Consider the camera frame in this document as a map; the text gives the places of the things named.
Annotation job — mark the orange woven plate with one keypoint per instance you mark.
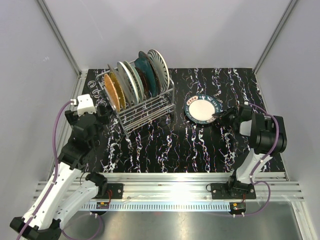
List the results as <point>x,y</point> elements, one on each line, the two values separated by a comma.
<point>112,92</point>

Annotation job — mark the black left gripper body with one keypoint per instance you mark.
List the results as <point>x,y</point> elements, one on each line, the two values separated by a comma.
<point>72,116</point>

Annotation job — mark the red floral plate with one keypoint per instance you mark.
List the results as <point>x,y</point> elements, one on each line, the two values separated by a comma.
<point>144,82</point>

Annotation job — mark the teal square plate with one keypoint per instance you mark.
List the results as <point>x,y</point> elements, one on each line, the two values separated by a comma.
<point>143,64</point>

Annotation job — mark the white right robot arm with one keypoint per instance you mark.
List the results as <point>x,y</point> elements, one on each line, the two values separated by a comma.
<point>266,138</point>

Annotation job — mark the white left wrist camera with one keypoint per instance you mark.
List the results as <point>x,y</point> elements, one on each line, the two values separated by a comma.
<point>84,104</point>

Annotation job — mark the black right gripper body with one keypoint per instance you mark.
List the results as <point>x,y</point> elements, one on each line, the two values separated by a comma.
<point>233,118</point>

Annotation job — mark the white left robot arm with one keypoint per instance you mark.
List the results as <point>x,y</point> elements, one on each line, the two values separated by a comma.
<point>49,214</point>

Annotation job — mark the white blue striped plate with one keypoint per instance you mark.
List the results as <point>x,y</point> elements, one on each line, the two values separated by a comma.
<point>161,68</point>

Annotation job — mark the white bottom plate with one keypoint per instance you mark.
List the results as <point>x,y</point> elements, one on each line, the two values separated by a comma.
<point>129,80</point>

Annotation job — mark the silver wire dish rack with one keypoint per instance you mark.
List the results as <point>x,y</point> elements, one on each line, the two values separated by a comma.
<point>144,112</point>

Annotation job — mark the grey reindeer plate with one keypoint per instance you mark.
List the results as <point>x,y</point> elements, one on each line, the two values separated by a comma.
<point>123,84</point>

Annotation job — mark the yellow green woven plate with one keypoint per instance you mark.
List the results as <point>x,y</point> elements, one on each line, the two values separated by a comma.
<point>119,90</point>

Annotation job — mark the white green rimmed plate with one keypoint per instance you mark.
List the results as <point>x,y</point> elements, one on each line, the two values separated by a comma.
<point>202,109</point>

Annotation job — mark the dark bottom plate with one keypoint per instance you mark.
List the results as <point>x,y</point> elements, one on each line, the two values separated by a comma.
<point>156,75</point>

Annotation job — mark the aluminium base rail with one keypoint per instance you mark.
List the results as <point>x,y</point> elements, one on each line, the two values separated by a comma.
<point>177,192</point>

